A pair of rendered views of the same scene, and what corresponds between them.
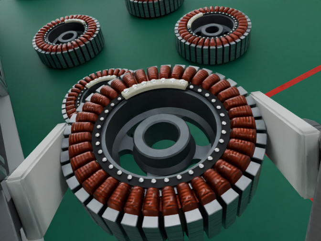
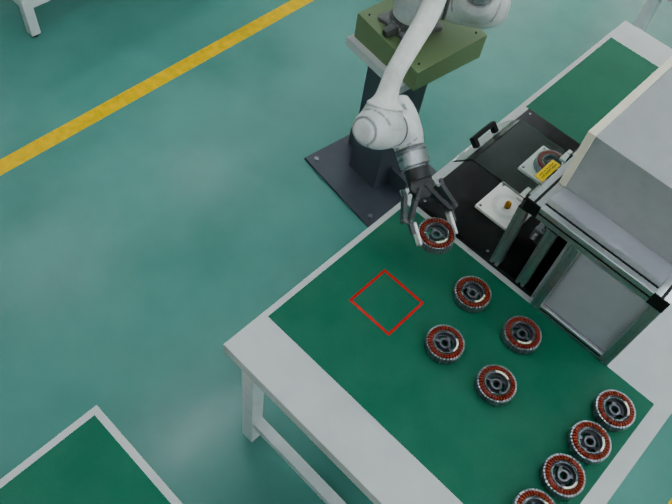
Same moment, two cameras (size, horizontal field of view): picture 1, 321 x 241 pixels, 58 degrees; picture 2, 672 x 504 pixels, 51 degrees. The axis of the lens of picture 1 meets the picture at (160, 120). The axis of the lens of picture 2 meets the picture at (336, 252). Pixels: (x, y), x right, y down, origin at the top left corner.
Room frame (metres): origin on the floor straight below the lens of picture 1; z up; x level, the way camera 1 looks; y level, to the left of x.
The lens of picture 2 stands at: (0.94, -0.94, 2.54)
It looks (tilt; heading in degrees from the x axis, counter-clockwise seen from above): 56 degrees down; 144
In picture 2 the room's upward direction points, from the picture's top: 11 degrees clockwise
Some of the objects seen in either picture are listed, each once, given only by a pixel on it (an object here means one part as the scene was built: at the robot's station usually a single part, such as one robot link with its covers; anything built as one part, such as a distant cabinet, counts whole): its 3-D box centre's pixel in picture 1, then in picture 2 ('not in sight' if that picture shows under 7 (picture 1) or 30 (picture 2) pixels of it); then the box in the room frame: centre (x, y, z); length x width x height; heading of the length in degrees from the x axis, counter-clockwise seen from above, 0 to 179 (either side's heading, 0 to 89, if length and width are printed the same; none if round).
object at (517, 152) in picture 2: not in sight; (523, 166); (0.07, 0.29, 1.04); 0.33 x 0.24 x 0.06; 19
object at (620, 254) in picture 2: not in sight; (656, 186); (0.30, 0.56, 1.09); 0.68 x 0.44 x 0.05; 109
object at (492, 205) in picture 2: not in sight; (506, 207); (0.04, 0.34, 0.78); 0.15 x 0.15 x 0.01; 19
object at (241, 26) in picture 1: (212, 33); (444, 344); (0.38, -0.10, 0.77); 0.11 x 0.11 x 0.04
